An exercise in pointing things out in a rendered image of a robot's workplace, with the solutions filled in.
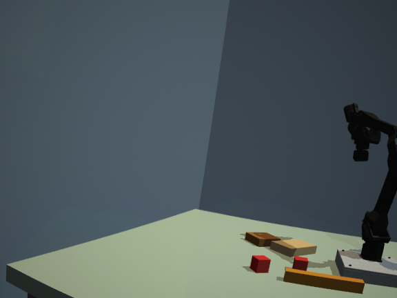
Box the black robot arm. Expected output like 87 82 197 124
343 103 397 263

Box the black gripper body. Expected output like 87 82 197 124
352 126 369 161

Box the red cube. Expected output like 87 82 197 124
292 256 309 271
250 255 271 273

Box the orange long flat bar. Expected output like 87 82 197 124
284 268 365 294

